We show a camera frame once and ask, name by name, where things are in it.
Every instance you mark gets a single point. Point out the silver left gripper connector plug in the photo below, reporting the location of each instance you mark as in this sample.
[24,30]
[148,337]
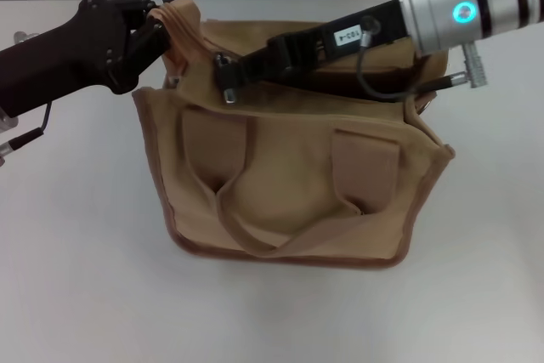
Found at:
[21,35]

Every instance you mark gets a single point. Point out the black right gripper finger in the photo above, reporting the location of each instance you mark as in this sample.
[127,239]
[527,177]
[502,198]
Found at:
[263,63]
[304,35]

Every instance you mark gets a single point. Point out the silver metal zipper pull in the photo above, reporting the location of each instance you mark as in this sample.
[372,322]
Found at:
[229,84]

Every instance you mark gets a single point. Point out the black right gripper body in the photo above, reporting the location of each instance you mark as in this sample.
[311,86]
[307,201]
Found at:
[382,23]

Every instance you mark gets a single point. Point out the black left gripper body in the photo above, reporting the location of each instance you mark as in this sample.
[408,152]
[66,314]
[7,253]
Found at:
[64,61]

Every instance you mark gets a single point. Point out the khaki canvas food bag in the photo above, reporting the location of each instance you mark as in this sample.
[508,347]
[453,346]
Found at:
[289,193]

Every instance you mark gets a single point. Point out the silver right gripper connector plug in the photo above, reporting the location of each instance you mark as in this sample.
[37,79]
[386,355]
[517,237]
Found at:
[475,65]

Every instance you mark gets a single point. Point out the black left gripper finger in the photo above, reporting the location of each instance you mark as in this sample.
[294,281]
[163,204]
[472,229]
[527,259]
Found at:
[136,6]
[149,42]

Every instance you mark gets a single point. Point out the clear plastic bracket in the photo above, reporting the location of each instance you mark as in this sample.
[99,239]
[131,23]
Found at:
[7,121]

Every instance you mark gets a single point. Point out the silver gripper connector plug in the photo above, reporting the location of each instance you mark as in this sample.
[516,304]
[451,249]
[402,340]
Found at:
[475,65]
[21,35]

